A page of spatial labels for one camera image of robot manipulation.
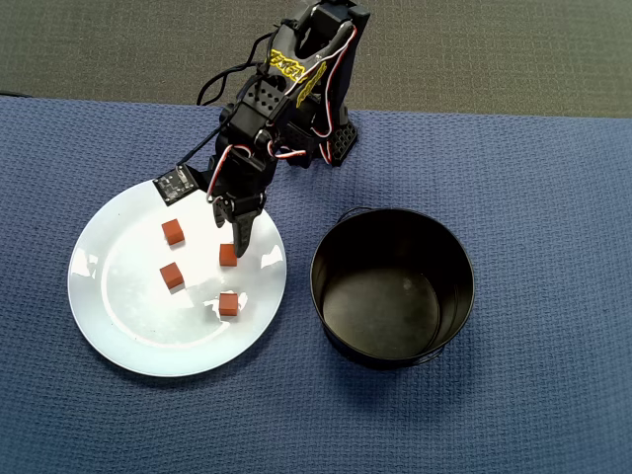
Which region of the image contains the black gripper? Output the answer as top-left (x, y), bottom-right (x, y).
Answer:
top-left (199, 145), bottom-right (277, 259)

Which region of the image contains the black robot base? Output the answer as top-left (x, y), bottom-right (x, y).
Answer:
top-left (283, 106), bottom-right (359, 169)

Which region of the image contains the white round plate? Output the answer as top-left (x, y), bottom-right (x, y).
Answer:
top-left (67, 178), bottom-right (288, 379)

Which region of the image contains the black metal bucket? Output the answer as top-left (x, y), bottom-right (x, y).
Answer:
top-left (309, 205), bottom-right (476, 370)

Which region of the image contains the blue woven table cloth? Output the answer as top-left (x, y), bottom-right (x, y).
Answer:
top-left (0, 96), bottom-right (632, 474)

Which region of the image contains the red white gripper servo wire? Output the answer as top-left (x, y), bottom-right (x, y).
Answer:
top-left (205, 143), bottom-right (238, 203)

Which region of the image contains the small camera circuit board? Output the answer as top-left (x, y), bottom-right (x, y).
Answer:
top-left (152, 165), bottom-right (198, 207)

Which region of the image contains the black camera cable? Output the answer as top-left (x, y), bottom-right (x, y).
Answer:
top-left (176, 29), bottom-right (280, 169)

